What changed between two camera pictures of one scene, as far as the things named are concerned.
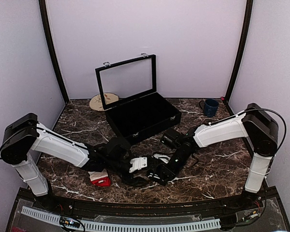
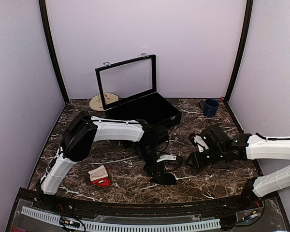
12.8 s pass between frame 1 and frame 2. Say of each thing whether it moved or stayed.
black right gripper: moved
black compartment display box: stayed
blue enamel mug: stayed
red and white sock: stayed
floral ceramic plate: stayed
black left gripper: moved
